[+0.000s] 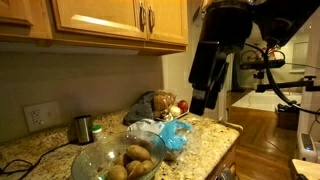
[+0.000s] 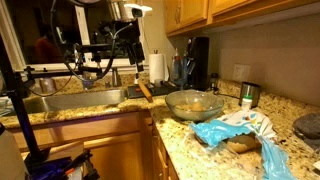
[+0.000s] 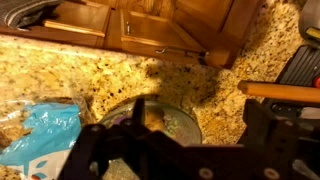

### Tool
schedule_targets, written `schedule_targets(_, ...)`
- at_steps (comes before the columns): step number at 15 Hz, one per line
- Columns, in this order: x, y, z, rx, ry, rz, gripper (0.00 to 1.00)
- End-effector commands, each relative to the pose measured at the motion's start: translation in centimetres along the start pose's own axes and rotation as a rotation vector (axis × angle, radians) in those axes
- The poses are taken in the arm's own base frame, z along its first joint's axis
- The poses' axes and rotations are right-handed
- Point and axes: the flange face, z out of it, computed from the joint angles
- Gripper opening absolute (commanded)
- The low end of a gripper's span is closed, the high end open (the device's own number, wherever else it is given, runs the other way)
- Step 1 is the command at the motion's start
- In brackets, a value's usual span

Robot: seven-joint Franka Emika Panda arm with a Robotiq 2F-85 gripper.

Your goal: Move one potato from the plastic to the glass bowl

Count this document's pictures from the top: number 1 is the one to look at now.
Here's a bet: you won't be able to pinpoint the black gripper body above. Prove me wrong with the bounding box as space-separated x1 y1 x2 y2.
188 41 227 115

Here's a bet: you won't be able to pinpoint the potato top in bowl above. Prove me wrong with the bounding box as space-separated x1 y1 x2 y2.
126 145 151 161

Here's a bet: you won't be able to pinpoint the potato front left in bowl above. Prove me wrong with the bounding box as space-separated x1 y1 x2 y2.
108 165 128 180

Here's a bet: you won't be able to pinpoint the glass bowl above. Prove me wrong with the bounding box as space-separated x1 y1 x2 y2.
71 131 166 180

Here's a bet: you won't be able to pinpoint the small green-lid jar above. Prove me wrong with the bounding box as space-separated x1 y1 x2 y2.
92 125 103 141

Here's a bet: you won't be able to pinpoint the wooden upper cabinet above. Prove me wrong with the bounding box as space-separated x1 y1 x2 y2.
0 0 188 56

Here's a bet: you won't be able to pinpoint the bagged onions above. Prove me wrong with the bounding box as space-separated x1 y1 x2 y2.
153 91 176 111

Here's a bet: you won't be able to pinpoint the white wall outlet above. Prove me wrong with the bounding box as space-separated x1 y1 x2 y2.
23 102 62 132

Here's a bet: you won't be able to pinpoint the potato in bowl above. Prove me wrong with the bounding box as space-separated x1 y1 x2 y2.
108 165 128 180
126 145 151 161
128 160 153 180

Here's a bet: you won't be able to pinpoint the white toaster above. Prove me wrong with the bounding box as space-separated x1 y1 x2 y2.
297 133 318 163

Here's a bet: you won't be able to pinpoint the steel electric grinder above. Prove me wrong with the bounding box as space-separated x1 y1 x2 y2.
74 115 92 144

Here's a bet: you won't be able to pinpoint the potato front right in bowl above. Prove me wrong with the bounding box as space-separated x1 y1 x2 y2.
128 160 153 180

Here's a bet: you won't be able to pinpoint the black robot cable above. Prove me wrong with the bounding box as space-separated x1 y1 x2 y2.
244 41 320 116

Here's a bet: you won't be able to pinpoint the red apple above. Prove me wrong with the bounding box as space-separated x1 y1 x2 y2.
178 100 189 113

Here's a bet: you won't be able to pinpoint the black power cord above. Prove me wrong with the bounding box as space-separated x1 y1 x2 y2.
0 139 78 180

